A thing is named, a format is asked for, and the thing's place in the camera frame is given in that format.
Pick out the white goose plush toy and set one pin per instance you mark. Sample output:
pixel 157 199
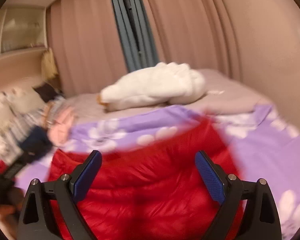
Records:
pixel 152 87

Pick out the pleated beige hanging shade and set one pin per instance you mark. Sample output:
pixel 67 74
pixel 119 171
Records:
pixel 48 62

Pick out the pink folded clothes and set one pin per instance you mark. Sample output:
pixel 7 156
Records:
pixel 61 130

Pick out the pink curtain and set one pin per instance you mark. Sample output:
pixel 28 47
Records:
pixel 190 25
pixel 85 42

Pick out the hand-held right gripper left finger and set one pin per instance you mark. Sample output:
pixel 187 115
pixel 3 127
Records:
pixel 87 177

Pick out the bed with beige sheet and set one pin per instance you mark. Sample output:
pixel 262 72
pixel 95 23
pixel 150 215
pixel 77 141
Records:
pixel 230 87

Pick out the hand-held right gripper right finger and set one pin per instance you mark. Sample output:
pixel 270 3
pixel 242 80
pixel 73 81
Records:
pixel 211 177

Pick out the dark brown pillow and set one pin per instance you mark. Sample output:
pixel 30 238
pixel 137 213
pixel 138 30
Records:
pixel 46 91

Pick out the navy blue garment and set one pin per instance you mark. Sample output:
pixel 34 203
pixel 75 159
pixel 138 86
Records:
pixel 35 142

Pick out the white wall shelf unit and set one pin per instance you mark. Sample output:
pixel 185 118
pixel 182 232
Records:
pixel 15 52

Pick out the purple floral bed sheet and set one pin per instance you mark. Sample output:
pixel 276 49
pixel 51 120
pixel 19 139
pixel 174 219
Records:
pixel 260 150

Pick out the grey plaid pillow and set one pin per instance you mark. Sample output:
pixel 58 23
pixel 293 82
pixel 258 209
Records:
pixel 32 120

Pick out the blue curtain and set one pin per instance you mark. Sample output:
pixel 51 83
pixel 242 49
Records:
pixel 147 42
pixel 122 25

